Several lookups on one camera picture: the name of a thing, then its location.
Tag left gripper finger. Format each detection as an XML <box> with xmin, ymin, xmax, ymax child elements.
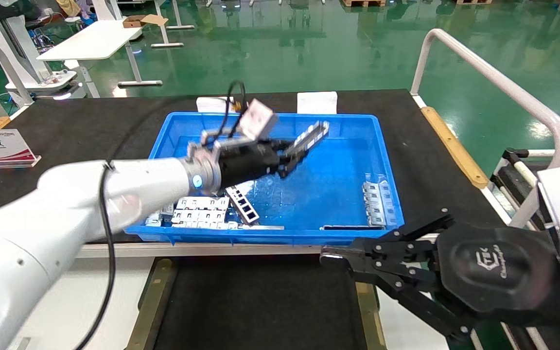
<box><xmin>278</xmin><ymin>145</ymin><xmax>310</xmax><ymax>178</ymax></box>
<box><xmin>272</xmin><ymin>140</ymin><xmax>305</xmax><ymax>156</ymax></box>

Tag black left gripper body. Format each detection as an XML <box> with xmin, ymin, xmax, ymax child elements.
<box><xmin>214</xmin><ymin>140</ymin><xmax>285</xmax><ymax>190</ymax></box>

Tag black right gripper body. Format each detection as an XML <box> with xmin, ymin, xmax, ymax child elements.
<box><xmin>435</xmin><ymin>224</ymin><xmax>560</xmax><ymax>313</ymax></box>

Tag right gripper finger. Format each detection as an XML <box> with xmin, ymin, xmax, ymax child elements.
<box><xmin>320</xmin><ymin>210</ymin><xmax>456</xmax><ymax>259</ymax></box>
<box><xmin>320</xmin><ymin>258</ymin><xmax>475</xmax><ymax>341</ymax></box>

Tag white side platform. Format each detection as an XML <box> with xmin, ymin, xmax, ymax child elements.
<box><xmin>376</xmin><ymin>287</ymin><xmax>458</xmax><ymax>350</ymax></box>
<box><xmin>10</xmin><ymin>257</ymin><xmax>159</xmax><ymax>350</ymax></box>

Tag blue plastic parts bin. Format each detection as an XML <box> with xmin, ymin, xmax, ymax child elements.
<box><xmin>124</xmin><ymin>112</ymin><xmax>404</xmax><ymax>246</ymax></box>

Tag white paper label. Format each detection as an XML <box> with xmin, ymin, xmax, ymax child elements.
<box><xmin>297</xmin><ymin>91</ymin><xmax>338</xmax><ymax>115</ymax></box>

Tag white foam block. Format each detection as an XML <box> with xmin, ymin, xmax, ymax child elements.
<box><xmin>196</xmin><ymin>96</ymin><xmax>236</xmax><ymax>114</ymax></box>

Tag tan wooden edge strip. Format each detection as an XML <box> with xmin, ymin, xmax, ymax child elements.
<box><xmin>421</xmin><ymin>106</ymin><xmax>490</xmax><ymax>190</ymax></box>

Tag white table legs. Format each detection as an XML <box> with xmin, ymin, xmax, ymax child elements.
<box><xmin>151</xmin><ymin>0</ymin><xmax>197</xmax><ymax>48</ymax></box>

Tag black felt table mat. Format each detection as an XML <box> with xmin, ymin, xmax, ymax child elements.
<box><xmin>0</xmin><ymin>89</ymin><xmax>507</xmax><ymax>244</ymax></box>

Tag open cardboard box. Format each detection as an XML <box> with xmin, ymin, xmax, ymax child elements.
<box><xmin>122</xmin><ymin>14</ymin><xmax>169</xmax><ymax>29</ymax></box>

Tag white tube handrail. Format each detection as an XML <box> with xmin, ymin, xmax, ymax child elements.
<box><xmin>0</xmin><ymin>39</ymin><xmax>34</xmax><ymax>106</ymax></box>
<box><xmin>410</xmin><ymin>28</ymin><xmax>560</xmax><ymax>229</ymax></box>

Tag white table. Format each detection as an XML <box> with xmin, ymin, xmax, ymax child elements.
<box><xmin>36</xmin><ymin>19</ymin><xmax>164</xmax><ymax>89</ymax></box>

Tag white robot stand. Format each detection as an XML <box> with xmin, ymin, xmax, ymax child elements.
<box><xmin>0</xmin><ymin>0</ymin><xmax>79</xmax><ymax>100</ymax></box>

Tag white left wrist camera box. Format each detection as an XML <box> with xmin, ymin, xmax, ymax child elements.
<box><xmin>239</xmin><ymin>99</ymin><xmax>279</xmax><ymax>140</ymax></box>

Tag white metal frame rack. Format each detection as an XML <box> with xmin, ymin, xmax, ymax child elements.
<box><xmin>490</xmin><ymin>147</ymin><xmax>560</xmax><ymax>229</ymax></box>

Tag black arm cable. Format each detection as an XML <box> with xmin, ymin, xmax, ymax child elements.
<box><xmin>73</xmin><ymin>80</ymin><xmax>247</xmax><ymax>350</ymax></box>

